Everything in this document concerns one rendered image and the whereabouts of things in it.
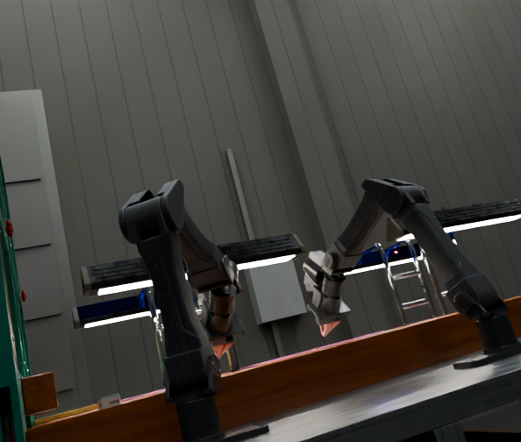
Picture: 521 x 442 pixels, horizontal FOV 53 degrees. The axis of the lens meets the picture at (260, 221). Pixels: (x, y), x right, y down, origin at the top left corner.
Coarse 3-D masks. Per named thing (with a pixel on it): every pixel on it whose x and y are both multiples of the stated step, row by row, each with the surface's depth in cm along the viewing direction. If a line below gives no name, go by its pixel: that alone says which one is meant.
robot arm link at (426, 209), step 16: (416, 192) 117; (416, 208) 113; (416, 224) 113; (432, 224) 112; (432, 240) 110; (448, 240) 110; (432, 256) 111; (448, 256) 108; (464, 256) 109; (448, 272) 107; (464, 272) 105; (448, 288) 107; (464, 288) 104; (480, 288) 103
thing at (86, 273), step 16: (256, 240) 152; (272, 240) 153; (288, 240) 154; (240, 256) 145; (256, 256) 146; (272, 256) 148; (96, 272) 131; (112, 272) 132; (128, 272) 133; (144, 272) 134; (96, 288) 128
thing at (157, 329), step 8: (144, 288) 178; (152, 296) 175; (192, 296) 181; (152, 304) 174; (152, 312) 174; (152, 320) 173; (160, 328) 173; (160, 336) 172; (160, 344) 171; (160, 352) 171; (160, 360) 170
